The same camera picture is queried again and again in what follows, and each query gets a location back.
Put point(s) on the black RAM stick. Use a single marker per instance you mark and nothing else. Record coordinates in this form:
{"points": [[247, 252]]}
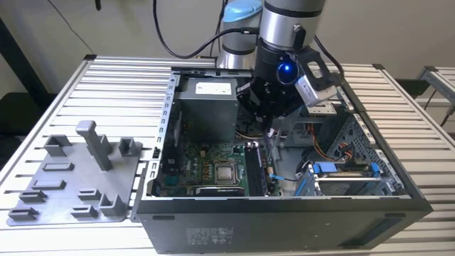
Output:
{"points": [[270, 138]]}

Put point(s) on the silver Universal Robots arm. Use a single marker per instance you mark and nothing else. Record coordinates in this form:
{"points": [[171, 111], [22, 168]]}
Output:
{"points": [[287, 26]]}

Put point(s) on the grey power supply unit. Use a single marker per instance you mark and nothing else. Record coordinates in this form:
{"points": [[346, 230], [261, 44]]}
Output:
{"points": [[206, 114]]}

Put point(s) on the grey drive bay cage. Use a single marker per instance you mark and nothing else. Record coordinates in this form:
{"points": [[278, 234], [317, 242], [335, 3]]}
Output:
{"points": [[295, 138]]}

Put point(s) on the black table corner cap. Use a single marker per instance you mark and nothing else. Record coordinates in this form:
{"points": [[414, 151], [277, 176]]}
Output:
{"points": [[90, 56], [379, 66]]}

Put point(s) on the black case fan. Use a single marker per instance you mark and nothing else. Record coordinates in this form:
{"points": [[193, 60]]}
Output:
{"points": [[176, 138]]}

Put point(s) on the green motherboard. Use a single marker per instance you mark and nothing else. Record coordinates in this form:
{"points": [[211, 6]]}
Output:
{"points": [[199, 162]]}

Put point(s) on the blue disk cage latch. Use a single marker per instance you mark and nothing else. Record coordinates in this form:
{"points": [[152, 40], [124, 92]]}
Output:
{"points": [[375, 170], [325, 169]]}

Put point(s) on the silver CPU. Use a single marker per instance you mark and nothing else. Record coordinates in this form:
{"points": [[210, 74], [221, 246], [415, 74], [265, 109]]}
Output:
{"points": [[226, 174]]}

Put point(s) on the black graphics card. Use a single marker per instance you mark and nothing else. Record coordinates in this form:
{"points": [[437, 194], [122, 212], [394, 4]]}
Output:
{"points": [[221, 191]]}

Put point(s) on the grey disk cage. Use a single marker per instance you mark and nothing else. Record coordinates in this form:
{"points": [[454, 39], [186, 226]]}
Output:
{"points": [[355, 179]]}

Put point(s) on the aluminium slat side table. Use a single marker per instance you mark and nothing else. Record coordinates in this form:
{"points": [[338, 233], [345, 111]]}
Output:
{"points": [[442, 80]]}

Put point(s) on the black hanging tool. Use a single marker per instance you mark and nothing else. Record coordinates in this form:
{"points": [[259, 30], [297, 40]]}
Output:
{"points": [[98, 4]]}

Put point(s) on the black PC case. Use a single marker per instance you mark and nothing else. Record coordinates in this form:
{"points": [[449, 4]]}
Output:
{"points": [[285, 226]]}

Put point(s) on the grey parts rack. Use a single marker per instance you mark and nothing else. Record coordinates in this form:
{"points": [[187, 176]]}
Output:
{"points": [[71, 181]]}

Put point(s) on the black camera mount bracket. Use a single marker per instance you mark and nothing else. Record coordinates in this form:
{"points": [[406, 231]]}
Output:
{"points": [[317, 60]]}

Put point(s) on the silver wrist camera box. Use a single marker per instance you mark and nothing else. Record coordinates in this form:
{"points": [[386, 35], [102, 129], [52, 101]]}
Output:
{"points": [[313, 92]]}

